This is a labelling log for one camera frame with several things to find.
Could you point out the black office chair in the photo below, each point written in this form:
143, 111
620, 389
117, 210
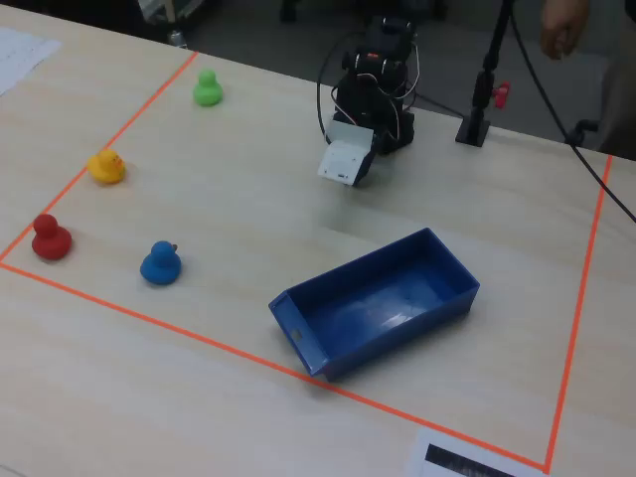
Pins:
586, 129

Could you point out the blue plastic box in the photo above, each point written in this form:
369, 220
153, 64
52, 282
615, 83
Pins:
367, 318

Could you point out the white paper with dot grid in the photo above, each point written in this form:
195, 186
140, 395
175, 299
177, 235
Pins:
20, 54

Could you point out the black camera stand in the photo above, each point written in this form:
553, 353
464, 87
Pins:
479, 94

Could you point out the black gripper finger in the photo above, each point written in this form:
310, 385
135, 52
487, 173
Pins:
366, 169

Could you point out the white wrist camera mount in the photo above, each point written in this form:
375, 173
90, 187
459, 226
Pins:
343, 159

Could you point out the yellow rubber duck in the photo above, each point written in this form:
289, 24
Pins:
107, 169

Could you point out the clear plastic bottle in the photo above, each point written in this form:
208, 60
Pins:
178, 39

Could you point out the red clamp knob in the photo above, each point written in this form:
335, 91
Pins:
503, 94

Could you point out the white paper with black print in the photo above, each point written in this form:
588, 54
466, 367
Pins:
417, 462

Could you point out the person's bare hand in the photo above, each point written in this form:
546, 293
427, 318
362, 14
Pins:
561, 25

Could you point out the red rubber duck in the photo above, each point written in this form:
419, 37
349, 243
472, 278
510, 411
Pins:
49, 241

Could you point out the blue rubber duck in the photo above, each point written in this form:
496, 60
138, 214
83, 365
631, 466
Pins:
160, 266

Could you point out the green rubber duck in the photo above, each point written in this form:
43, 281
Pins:
207, 92

